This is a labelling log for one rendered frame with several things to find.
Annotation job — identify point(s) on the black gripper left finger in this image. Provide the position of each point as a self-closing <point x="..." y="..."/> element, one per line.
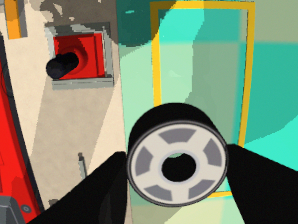
<point x="98" y="199"/>

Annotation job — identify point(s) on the yellow rectangular outline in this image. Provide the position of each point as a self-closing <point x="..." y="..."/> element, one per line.
<point x="154" y="6"/>

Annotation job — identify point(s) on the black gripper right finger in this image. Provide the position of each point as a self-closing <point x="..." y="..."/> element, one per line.
<point x="264" y="191"/>

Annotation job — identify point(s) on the black wheel with grey hub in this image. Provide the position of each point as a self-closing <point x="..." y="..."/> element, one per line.
<point x="163" y="131"/>

